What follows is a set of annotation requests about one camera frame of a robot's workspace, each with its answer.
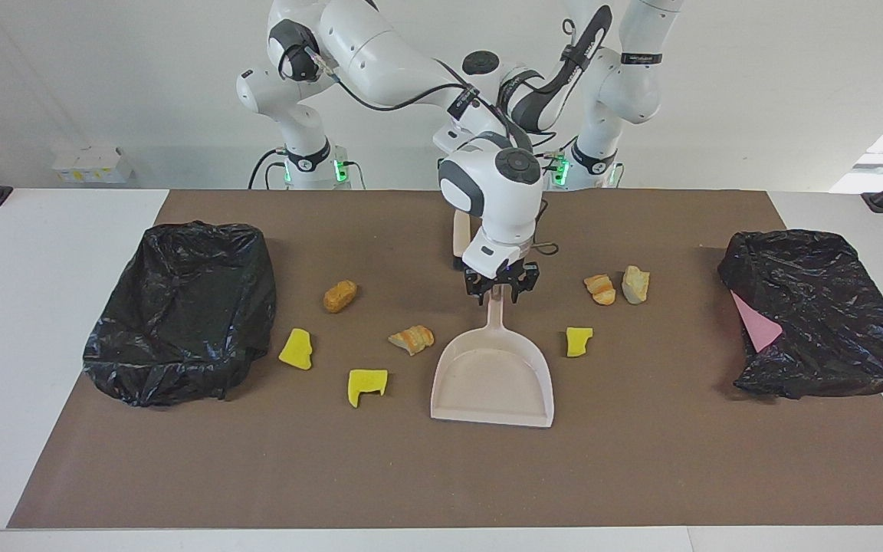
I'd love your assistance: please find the yellow sponge chunk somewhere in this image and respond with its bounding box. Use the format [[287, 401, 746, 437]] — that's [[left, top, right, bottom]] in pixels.
[[278, 328, 314, 371]]

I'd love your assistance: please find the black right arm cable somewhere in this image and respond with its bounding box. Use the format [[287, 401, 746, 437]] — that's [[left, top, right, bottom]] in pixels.
[[304, 42, 561, 258]]

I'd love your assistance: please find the black trash bag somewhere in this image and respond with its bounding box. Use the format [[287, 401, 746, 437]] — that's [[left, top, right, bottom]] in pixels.
[[717, 228, 883, 400], [83, 221, 278, 408]]

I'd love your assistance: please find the white cardboard box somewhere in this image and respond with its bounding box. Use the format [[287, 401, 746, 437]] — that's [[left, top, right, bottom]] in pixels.
[[51, 146, 134, 185]]

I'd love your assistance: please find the brown table mat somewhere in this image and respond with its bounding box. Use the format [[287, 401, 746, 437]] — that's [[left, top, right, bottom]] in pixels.
[[7, 189, 883, 530]]

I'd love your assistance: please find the striped bread piece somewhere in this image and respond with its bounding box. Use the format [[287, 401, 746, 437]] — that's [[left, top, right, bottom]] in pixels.
[[583, 274, 617, 306], [388, 325, 435, 357]]

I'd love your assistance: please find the beige plastic dustpan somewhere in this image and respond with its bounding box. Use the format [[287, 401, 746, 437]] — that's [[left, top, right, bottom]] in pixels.
[[430, 285, 556, 429]]

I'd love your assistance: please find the pale bread chunk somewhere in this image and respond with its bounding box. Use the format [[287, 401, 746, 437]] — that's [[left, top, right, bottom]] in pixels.
[[622, 265, 651, 305]]

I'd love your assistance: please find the beige hand brush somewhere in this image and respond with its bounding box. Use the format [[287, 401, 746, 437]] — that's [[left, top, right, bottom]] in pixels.
[[451, 211, 474, 271]]

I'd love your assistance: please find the notched yellow sponge piece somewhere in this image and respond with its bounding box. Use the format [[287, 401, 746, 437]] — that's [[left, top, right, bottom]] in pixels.
[[347, 369, 389, 409]]

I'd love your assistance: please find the pink plastic bin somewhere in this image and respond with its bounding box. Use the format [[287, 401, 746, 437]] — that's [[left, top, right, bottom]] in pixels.
[[730, 290, 783, 353]]

